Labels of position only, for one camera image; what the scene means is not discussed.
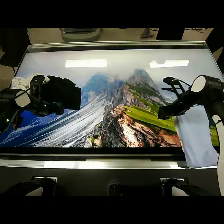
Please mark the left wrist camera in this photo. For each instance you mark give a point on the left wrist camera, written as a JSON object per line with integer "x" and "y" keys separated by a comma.
{"x": 37, "y": 81}

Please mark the pale blue shirt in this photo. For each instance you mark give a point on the pale blue shirt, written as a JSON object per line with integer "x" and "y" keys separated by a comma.
{"x": 196, "y": 136}

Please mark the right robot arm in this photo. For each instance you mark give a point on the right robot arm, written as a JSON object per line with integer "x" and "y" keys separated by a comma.
{"x": 213, "y": 87}

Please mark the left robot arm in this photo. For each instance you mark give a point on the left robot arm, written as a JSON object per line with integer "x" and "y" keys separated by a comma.
{"x": 7, "y": 100}

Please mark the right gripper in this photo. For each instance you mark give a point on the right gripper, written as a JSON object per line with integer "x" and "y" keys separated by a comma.
{"x": 169, "y": 111}

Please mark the silver frame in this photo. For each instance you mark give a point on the silver frame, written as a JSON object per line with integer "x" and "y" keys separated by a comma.
{"x": 100, "y": 164}

